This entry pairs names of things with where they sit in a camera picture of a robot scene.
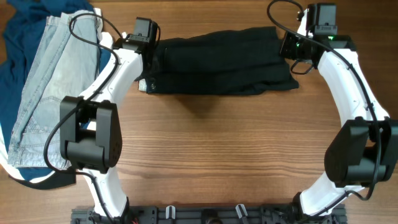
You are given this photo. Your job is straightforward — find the black shorts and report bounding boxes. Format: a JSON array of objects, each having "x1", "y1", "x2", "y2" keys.
[{"x1": 138, "y1": 27, "x2": 299, "y2": 96}]

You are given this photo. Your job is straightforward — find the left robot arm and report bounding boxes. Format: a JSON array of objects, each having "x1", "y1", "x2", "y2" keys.
[{"x1": 59, "y1": 17, "x2": 160, "y2": 223}]

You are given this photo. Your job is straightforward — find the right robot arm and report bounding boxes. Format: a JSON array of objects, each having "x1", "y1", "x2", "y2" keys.
[{"x1": 280, "y1": 3, "x2": 397, "y2": 219}]

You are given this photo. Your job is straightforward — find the white garment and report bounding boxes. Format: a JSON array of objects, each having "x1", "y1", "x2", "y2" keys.
[{"x1": 1, "y1": 17, "x2": 114, "y2": 184}]

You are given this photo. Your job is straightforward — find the light blue denim jeans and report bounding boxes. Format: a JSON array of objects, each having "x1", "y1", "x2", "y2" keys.
[{"x1": 7, "y1": 10, "x2": 100, "y2": 168}]

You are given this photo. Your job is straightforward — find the black garment bottom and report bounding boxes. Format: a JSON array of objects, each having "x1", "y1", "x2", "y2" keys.
[{"x1": 8, "y1": 167, "x2": 76, "y2": 190}]

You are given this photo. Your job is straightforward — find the blue shirt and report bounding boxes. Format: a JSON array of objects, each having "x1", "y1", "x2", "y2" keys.
[{"x1": 1, "y1": 1, "x2": 110, "y2": 169}]

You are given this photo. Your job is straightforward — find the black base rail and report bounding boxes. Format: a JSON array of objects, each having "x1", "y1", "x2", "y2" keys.
[{"x1": 70, "y1": 204, "x2": 348, "y2": 224}]

